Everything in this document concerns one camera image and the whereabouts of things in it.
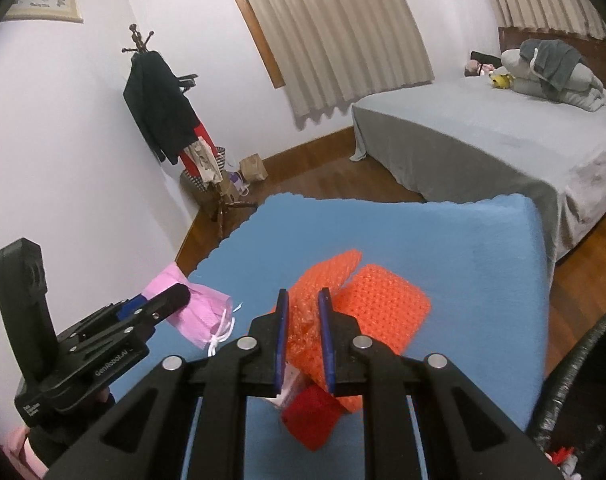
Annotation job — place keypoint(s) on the bed with grey sheet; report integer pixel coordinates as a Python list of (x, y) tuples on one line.
[(483, 135)]

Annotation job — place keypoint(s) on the small white purple bag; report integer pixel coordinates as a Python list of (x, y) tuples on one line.
[(238, 182)]

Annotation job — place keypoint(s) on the pink face mask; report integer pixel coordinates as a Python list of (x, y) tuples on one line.
[(198, 310)]

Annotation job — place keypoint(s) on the brown paper bag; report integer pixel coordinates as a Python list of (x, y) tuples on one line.
[(253, 167)]

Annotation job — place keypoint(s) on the blue blanket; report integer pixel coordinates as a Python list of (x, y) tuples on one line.
[(458, 270)]

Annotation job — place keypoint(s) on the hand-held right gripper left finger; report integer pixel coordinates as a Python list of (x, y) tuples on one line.
[(282, 340)]

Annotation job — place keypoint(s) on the dark grey garment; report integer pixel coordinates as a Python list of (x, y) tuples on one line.
[(553, 60)]

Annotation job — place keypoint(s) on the black jacket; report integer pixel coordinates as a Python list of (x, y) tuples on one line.
[(158, 105)]

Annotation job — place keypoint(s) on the red white wrapper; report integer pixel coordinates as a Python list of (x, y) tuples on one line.
[(560, 457)]

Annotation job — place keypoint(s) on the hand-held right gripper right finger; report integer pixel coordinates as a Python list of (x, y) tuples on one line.
[(327, 340)]

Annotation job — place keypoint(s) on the wooden window frame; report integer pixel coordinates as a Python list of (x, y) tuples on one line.
[(263, 45)]

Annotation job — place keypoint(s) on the folded grey duvet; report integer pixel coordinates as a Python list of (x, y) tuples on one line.
[(583, 85)]

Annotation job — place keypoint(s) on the orange bubble wrap sheet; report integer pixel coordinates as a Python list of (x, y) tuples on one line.
[(383, 305)]

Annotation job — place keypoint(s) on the red garment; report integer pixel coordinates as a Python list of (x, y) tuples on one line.
[(200, 135)]

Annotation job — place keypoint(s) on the waste bin with black liner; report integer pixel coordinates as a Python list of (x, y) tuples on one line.
[(578, 385)]

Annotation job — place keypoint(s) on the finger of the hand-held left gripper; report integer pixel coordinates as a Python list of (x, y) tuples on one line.
[(168, 300), (133, 305)]

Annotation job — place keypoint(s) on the black pillow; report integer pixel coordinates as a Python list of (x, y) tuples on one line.
[(485, 56)]

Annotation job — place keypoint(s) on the pink doll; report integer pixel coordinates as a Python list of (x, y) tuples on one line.
[(475, 67)]

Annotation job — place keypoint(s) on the wooden coat rack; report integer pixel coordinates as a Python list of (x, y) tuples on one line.
[(140, 40)]

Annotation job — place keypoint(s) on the yellow plush toy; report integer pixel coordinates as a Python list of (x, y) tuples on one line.
[(503, 81)]

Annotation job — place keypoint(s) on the checkered bag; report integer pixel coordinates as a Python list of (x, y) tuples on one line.
[(193, 180)]

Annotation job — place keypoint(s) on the red plastic bag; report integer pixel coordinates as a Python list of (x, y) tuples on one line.
[(313, 420)]

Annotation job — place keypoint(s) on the dark wooden headboard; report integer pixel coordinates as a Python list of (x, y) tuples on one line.
[(513, 40)]

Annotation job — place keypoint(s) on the beige cloth bag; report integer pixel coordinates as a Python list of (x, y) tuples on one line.
[(205, 160)]

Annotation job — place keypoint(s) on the wide beige curtain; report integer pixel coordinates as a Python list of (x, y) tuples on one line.
[(333, 35)]

